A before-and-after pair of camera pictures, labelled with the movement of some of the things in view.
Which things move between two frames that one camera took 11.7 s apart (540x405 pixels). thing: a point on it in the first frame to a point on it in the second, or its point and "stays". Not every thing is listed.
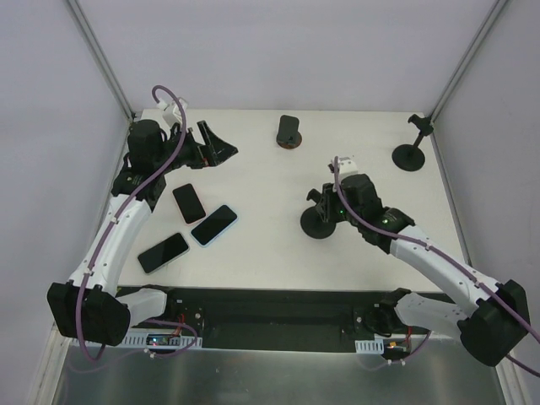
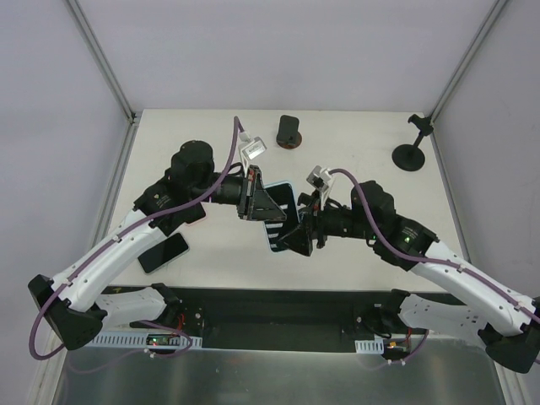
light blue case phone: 213,226 to 283,196
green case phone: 162,253 stays
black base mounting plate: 241,315 stays
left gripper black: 204,149 to 246,192
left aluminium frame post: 94,46 stays
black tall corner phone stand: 412,158 stays
